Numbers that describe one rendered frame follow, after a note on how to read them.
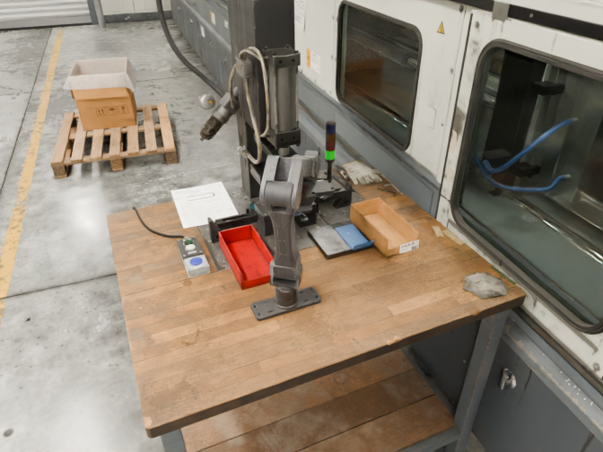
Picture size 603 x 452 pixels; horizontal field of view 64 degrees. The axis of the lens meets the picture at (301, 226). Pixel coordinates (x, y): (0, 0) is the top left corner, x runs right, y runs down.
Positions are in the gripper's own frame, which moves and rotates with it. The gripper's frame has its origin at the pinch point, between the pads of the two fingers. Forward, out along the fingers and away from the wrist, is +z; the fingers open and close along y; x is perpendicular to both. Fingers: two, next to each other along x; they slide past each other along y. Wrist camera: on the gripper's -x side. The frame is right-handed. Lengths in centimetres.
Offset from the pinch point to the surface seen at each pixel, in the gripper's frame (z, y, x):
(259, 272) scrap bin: 5.3, -16.7, 15.0
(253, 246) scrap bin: 11.8, -4.2, 12.1
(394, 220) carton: -0.4, -9.2, -36.8
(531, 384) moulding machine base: 3, -74, -61
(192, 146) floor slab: 228, 212, -34
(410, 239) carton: -4.0, -19.0, -36.9
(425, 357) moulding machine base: 65, -49, -69
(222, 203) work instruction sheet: 28.0, 24.2, 13.2
